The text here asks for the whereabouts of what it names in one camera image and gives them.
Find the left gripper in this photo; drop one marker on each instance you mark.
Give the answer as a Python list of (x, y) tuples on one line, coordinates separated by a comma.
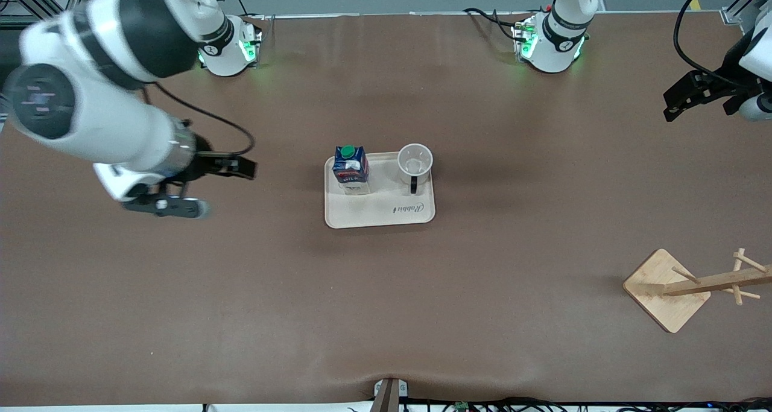
[(721, 87)]

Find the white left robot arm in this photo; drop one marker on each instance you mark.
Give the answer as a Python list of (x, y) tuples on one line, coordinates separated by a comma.
[(552, 47)]

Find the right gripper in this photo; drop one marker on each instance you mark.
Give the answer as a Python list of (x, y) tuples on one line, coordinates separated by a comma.
[(202, 162)]

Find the brown table cover sheet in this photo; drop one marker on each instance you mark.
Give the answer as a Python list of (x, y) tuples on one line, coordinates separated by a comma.
[(386, 309)]

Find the cream tray with bear print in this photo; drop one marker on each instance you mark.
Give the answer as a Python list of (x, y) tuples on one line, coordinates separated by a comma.
[(386, 210)]

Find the metal table edge clamp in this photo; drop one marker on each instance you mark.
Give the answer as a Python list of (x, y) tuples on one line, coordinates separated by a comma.
[(389, 394)]

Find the blue milk carton green cap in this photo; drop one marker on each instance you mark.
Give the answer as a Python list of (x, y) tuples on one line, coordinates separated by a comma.
[(351, 171)]

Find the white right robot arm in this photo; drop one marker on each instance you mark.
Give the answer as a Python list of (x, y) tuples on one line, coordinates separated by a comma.
[(108, 122)]

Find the wooden mug tree stand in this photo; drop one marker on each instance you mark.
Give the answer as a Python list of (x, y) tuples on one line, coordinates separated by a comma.
[(660, 291)]

